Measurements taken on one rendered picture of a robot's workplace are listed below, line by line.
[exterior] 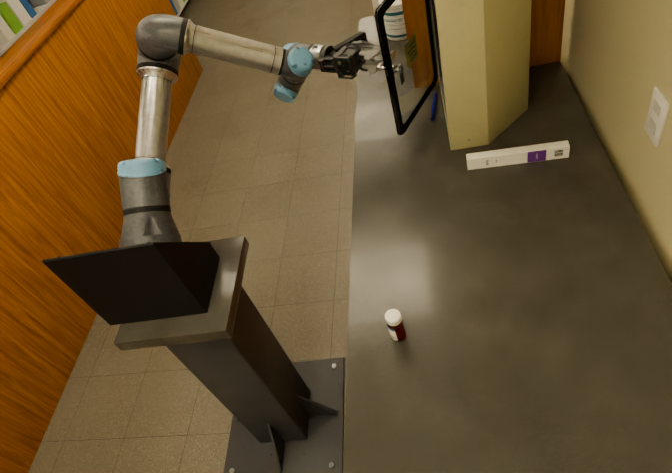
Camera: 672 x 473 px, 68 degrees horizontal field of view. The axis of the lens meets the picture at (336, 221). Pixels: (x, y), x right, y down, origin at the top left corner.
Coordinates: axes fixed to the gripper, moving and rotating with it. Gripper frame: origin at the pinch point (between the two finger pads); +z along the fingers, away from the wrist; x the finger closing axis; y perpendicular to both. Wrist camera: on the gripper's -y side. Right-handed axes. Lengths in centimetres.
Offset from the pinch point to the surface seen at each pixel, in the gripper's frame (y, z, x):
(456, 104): 5.4, 22.2, -9.9
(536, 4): -41, 31, -5
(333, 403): 65, -16, -118
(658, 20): 2, 66, 14
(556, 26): -44, 36, -13
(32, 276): 84, -160, -73
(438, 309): 60, 37, -26
